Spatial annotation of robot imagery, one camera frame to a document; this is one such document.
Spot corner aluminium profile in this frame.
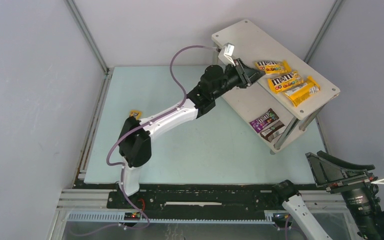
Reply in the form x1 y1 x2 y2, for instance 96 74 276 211
63 0 110 74
303 0 346 64

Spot yellow candy bag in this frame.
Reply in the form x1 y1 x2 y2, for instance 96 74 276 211
129 110 142 120
254 60 292 75
267 71 305 94

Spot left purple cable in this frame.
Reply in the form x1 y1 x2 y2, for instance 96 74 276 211
105 44 220 231

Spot left corner aluminium profile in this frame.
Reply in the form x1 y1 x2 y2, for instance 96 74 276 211
63 0 110 74

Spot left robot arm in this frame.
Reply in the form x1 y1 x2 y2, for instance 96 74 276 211
118 58 265 197

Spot small circuit board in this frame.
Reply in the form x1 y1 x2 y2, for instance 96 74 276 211
123 212 142 221

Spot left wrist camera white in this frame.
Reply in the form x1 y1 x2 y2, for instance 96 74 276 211
218 42 236 67

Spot brown candy bag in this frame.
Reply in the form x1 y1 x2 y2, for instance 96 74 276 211
260 120 286 143

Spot yellow candy bar wrapper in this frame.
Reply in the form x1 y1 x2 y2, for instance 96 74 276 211
282 76 321 107

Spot white two-tier shelf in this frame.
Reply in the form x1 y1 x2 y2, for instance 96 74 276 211
211 19 340 154

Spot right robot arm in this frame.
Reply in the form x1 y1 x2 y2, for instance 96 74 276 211
271 151 384 240

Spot purple candy bag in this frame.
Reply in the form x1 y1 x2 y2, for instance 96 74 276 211
249 108 279 134

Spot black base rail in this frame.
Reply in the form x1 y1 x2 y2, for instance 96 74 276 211
106 180 298 221

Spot right corner aluminium profile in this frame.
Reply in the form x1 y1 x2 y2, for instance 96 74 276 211
303 0 346 64

